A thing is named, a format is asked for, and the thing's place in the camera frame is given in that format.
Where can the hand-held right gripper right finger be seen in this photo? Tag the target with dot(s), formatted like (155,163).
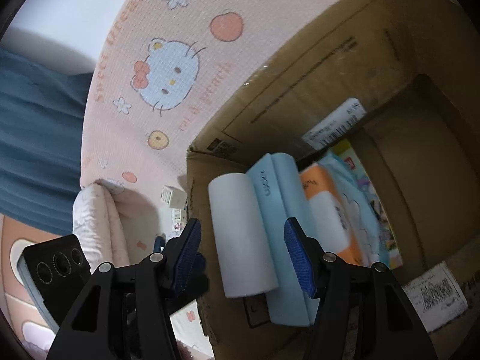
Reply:
(300,258)

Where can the wet wipes pack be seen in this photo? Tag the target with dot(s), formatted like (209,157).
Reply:
(369,232)

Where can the blue curtain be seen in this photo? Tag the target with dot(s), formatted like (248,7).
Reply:
(37,138)

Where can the light blue box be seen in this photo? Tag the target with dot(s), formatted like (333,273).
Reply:
(277,195)

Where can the orange white box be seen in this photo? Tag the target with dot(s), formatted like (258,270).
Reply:
(322,210)

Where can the large white medicine box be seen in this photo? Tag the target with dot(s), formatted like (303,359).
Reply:
(173,197)

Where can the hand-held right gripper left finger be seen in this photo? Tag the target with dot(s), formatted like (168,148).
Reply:
(187,258)

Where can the white paper roll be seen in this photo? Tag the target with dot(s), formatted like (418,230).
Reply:
(243,232)

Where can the colourful yellow crayon box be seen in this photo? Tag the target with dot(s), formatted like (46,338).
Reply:
(386,217)

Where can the pink cat print blanket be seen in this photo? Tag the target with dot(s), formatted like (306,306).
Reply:
(168,18)

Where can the pale pink fluffy quilt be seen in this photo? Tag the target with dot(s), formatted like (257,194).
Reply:
(93,225)

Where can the small white green medicine box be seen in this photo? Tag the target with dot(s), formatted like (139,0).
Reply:
(178,215)

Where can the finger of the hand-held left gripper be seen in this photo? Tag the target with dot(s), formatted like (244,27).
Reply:
(198,285)

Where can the brown cardboard box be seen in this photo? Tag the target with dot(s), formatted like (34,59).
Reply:
(431,138)

